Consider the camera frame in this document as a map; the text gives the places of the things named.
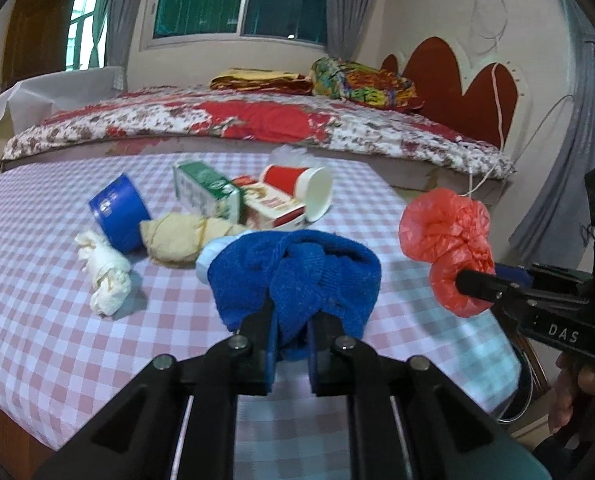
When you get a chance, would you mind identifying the pink checkered tablecloth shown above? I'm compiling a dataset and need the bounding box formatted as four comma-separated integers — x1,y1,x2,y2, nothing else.
0,154,521,448

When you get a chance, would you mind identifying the beige cloth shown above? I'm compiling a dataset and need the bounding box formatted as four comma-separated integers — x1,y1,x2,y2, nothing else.
139,212,247,268

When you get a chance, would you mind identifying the green carton box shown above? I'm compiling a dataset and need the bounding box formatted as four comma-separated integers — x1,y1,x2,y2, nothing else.
173,160,244,224

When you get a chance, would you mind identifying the grey window curtain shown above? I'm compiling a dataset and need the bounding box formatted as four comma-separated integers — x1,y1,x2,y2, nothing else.
324,0,389,61

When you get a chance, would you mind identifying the white covered furniture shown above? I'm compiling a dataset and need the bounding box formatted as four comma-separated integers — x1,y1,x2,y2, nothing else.
0,66,124,134

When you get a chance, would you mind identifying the red plastic bag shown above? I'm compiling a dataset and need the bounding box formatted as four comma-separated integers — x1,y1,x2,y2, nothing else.
398,188,495,318

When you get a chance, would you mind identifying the colourful pillow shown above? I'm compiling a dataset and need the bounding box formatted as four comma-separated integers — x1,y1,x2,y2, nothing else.
309,56,423,113

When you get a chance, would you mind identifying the floral red bed quilt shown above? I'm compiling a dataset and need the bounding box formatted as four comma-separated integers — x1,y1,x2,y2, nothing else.
0,87,513,180

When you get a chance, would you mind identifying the blue knitted cloth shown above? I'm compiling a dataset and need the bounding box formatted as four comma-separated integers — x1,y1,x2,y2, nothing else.
198,230,382,361

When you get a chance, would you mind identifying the white tissue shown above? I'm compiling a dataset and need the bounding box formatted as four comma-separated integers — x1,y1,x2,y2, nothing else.
75,231,132,316

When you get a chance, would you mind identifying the green glass window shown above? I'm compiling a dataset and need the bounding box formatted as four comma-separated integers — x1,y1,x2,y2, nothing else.
140,0,327,49

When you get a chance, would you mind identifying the clear plastic bag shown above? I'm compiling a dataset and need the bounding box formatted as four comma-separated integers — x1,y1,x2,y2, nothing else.
267,145,327,168

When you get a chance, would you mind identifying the red paper cup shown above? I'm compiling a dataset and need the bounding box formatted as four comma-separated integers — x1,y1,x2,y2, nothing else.
261,165,333,223

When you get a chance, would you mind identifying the blue plastic cup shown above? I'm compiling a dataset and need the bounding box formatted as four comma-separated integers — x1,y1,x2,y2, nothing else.
88,174,151,254

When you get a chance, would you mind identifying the red heart headboard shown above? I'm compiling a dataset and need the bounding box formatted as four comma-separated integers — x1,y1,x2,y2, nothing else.
381,36,520,148

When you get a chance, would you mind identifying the folded yellow red blanket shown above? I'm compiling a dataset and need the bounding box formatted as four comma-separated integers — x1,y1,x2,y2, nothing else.
209,68,313,96

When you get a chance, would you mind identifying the red white carton box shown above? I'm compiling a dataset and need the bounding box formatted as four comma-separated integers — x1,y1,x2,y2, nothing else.
232,176,306,231

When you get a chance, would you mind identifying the person's right hand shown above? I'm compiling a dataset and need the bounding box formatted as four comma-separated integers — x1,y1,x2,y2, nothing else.
548,353,595,434

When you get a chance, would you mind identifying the brown wooden door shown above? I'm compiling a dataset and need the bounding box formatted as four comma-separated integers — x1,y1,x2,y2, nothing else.
0,0,69,91

